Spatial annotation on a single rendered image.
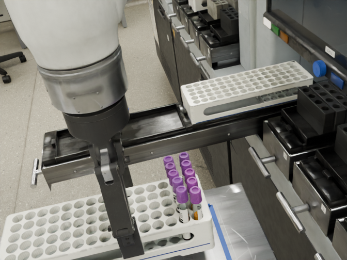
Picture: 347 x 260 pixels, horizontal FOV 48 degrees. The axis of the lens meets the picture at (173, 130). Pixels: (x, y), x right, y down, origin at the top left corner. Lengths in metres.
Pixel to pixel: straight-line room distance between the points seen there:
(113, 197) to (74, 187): 1.63
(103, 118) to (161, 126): 0.51
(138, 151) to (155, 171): 1.14
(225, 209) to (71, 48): 0.42
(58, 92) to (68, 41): 0.07
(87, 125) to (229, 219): 0.33
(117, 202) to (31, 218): 0.22
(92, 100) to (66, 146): 0.54
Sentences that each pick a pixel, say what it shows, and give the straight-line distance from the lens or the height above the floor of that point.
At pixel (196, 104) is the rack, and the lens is 0.88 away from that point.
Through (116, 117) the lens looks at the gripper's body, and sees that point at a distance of 0.45.
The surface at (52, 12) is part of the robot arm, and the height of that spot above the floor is 1.23.
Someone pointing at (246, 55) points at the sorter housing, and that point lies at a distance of 1.23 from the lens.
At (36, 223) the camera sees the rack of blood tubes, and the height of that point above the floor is 0.92.
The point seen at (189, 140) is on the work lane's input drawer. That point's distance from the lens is 0.90.
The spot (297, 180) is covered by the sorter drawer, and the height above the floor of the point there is 0.77.
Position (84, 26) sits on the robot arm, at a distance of 0.38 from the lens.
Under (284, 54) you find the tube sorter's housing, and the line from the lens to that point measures 1.05.
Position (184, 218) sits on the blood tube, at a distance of 0.55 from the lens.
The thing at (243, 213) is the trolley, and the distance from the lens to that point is 0.69.
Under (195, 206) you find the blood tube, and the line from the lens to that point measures 0.53.
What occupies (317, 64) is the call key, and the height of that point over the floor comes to 0.99.
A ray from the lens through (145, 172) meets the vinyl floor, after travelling 2.04.
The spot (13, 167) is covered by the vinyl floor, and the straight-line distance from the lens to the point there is 2.39.
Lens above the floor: 1.34
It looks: 36 degrees down
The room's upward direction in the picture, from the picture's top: 9 degrees counter-clockwise
